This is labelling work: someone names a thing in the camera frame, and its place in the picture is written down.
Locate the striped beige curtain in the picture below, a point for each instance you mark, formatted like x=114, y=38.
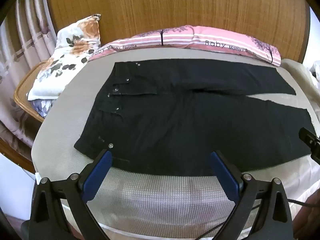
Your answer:
x=25, y=30

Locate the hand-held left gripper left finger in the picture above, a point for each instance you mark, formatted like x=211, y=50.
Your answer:
x=100, y=170

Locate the grey bed mat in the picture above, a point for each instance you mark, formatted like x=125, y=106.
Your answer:
x=62, y=120

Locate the grey patterned cushion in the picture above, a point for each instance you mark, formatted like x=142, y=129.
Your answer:
x=41, y=106

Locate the pink striped quilt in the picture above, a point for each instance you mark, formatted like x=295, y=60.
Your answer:
x=200, y=36

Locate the floral pillow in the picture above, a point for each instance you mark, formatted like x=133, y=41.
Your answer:
x=75, y=47

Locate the wooden headboard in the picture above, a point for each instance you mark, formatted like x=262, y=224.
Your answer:
x=175, y=5

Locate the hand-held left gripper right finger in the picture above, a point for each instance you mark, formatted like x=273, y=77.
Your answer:
x=223, y=171

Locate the beige blanket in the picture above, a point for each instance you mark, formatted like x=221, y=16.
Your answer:
x=297, y=72

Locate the black pants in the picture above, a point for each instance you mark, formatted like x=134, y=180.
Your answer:
x=175, y=130

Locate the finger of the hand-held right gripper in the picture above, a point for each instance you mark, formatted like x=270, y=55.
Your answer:
x=310, y=140

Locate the wicker chair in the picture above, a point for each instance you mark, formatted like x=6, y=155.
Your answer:
x=22, y=87

